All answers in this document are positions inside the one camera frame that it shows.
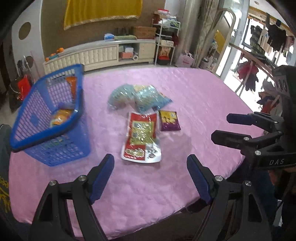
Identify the pink satin tablecloth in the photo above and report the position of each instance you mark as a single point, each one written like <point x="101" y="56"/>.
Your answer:
<point x="150" y="182"/>

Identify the white metal shelf rack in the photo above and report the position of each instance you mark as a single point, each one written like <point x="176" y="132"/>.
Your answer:
<point x="167" y="36"/>

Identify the red bag on floor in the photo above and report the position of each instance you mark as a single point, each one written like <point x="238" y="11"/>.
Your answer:
<point x="24" y="86"/>

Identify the oranges on plate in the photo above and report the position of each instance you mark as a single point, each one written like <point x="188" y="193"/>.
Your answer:
<point x="54" y="55"/>

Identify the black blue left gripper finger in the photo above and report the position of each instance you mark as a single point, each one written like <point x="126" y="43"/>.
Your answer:
<point x="52" y="219"/>
<point x="235" y="211"/>

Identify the brown coffee snack packet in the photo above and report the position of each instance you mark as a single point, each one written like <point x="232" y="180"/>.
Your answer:
<point x="72" y="81"/>

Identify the white TV cabinet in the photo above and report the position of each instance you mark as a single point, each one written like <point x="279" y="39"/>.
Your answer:
<point x="102" y="54"/>

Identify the orange snack packet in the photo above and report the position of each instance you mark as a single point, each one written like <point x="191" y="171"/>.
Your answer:
<point x="60" y="116"/>

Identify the green folded cloth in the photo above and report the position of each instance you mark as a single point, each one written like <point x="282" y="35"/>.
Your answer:
<point x="125" y="37"/>

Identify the cardboard box on cabinet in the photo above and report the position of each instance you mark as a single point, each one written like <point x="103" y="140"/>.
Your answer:
<point x="144" y="32"/>

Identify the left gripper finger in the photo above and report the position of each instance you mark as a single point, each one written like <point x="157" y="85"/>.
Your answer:
<point x="243" y="142"/>
<point x="264" y="121"/>

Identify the red silver snack pouch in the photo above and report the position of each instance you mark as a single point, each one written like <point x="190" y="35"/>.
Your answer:
<point x="141" y="136"/>

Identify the arched standing mirror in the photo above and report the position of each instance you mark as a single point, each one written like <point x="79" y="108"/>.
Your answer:
<point x="217" y="40"/>

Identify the blue tissue pack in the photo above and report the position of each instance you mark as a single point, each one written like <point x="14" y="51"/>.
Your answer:
<point x="109" y="37"/>

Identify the black bag on floor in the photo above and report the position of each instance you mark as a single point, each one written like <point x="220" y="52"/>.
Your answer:
<point x="14" y="95"/>

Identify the silver standing air conditioner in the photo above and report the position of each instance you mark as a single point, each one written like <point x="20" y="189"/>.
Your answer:
<point x="188" y="26"/>

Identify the yellow cloth cover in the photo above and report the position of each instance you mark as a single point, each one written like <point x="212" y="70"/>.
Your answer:
<point x="81" y="12"/>

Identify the wooden drying rack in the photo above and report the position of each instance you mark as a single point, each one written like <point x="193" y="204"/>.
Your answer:
<point x="247" y="70"/>

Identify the purple yellow snack packet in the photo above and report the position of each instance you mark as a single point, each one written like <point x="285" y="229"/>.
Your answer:
<point x="169" y="121"/>

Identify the grey queen chair cover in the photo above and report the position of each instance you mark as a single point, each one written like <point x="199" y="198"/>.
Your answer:
<point x="6" y="213"/>

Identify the green cracker packet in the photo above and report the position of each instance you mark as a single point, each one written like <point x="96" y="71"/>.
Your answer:
<point x="55" y="143"/>

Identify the pink tote bag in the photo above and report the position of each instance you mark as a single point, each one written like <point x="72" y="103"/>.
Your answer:
<point x="185" y="60"/>

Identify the patterned curtain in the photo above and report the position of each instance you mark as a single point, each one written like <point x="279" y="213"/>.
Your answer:
<point x="207" y="15"/>

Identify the light blue candy bag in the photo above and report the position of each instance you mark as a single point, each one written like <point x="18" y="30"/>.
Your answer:
<point x="148" y="97"/>
<point x="121" y="96"/>

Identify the blue plastic basket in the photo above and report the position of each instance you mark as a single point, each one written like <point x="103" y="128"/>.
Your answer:
<point x="32" y="125"/>

